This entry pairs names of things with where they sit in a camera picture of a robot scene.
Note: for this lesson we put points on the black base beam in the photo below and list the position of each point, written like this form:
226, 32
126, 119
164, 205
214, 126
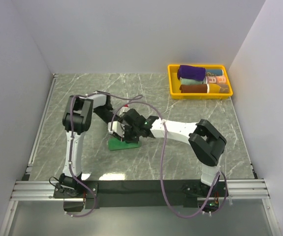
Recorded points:
140, 193

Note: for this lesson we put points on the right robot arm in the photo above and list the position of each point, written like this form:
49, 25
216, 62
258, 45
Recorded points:
206, 141

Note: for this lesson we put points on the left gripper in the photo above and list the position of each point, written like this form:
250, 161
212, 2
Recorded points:
117, 118

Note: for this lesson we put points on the green towel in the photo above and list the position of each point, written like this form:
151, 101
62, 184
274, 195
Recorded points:
115, 144

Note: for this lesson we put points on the rolled pink printed towel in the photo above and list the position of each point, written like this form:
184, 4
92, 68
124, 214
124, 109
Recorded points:
215, 80

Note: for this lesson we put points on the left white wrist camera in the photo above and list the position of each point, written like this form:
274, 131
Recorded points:
124, 109

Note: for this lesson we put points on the rolled brown towel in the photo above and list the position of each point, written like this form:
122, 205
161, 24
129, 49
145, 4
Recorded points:
202, 88

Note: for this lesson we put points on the rolled mint towel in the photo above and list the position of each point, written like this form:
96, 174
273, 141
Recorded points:
189, 82

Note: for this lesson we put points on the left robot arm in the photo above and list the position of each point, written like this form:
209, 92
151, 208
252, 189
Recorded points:
77, 120

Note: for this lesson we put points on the aluminium rail frame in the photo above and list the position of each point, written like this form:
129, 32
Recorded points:
34, 212

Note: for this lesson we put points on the yellow plastic tray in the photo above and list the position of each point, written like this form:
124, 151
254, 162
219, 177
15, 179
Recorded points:
208, 93

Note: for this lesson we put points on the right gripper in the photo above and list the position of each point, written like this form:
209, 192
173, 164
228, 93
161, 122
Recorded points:
126, 138

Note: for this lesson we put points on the purple towel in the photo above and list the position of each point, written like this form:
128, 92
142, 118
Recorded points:
191, 72

